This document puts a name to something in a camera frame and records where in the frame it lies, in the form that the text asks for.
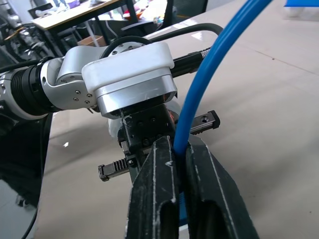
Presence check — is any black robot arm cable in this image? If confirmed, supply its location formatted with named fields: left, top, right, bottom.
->
left=99, top=22, right=224, bottom=78

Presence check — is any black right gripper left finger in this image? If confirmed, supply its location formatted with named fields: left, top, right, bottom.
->
left=126, top=135, right=181, bottom=239

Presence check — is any blue cable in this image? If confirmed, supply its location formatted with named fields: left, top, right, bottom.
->
left=173, top=0, right=274, bottom=226

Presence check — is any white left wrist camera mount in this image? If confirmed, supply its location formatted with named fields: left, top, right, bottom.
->
left=81, top=41, right=178, bottom=120

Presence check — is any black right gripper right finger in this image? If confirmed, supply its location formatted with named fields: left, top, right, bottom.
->
left=183, top=138, right=260, bottom=239

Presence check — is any brown cardboard box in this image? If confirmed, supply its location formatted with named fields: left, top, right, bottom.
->
left=77, top=35, right=105, bottom=48

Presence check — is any black chair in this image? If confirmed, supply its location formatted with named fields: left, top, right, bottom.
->
left=121, top=0, right=209, bottom=33

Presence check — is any wooden top table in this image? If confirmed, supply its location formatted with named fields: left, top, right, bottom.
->
left=31, top=0, right=142, bottom=32

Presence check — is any blue bin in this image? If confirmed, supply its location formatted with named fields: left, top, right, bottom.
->
left=285, top=0, right=319, bottom=8

